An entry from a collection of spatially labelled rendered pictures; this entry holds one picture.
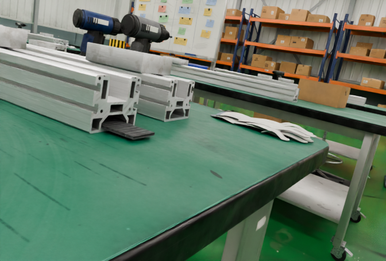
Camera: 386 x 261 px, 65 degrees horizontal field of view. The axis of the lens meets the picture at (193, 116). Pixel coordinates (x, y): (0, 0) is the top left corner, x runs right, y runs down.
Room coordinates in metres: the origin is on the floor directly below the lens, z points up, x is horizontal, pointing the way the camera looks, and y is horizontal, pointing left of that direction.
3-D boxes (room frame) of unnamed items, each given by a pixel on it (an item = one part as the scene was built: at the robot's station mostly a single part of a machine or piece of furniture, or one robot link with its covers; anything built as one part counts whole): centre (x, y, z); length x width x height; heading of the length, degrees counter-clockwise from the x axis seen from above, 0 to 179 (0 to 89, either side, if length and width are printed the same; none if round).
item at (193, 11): (4.02, 0.46, 0.97); 1.50 x 0.50 x 1.95; 55
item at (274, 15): (10.34, -2.66, 1.58); 2.83 x 0.98 x 3.15; 55
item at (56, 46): (1.14, 0.59, 0.83); 0.11 x 0.10 x 0.10; 178
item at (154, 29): (0.91, 0.17, 0.89); 0.20 x 0.08 x 0.22; 149
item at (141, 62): (0.69, 0.17, 0.87); 0.16 x 0.11 x 0.07; 63
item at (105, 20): (1.01, 0.33, 0.89); 0.20 x 0.08 x 0.22; 133
